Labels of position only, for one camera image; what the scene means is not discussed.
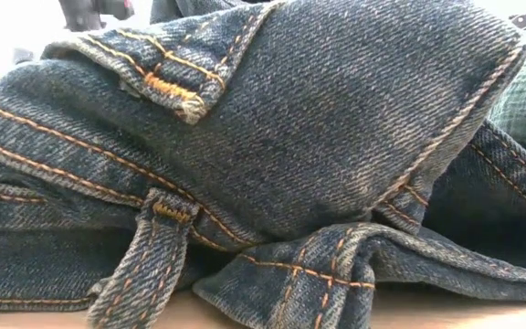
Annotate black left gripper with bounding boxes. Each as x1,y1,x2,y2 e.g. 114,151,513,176
57,0,136,33

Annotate blue denim jeans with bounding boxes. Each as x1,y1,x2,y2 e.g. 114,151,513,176
0,0,526,329

